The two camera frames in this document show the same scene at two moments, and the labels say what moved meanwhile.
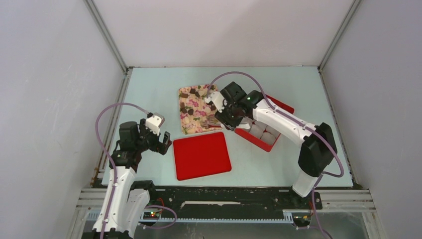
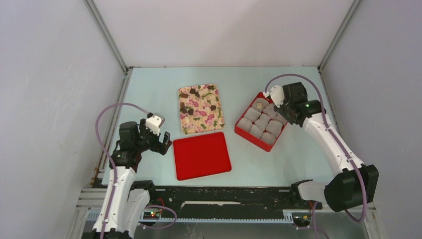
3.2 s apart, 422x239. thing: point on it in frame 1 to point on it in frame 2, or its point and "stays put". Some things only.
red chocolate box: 261,134 stays put
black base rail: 187,203 stays put
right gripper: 223,117 to 280,110
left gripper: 158,147 stays put
